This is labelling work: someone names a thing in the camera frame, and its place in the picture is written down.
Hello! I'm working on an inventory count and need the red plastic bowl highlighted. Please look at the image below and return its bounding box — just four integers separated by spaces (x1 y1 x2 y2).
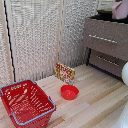
60 84 80 101

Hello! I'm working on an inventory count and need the white perforated folding screen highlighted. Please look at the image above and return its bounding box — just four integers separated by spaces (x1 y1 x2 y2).
0 0 101 88

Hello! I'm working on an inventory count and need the colourful printed snack box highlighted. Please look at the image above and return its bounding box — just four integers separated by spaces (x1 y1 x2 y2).
54 62 76 85

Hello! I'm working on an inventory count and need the red plastic shopping basket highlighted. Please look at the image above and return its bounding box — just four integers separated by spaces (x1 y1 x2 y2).
0 79 57 128

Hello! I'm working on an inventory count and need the white rounded robot base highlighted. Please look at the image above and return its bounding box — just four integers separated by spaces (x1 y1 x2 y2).
113 102 128 128

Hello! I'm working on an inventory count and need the brown drawer cabinet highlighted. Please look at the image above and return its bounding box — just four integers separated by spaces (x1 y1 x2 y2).
82 9 128 82

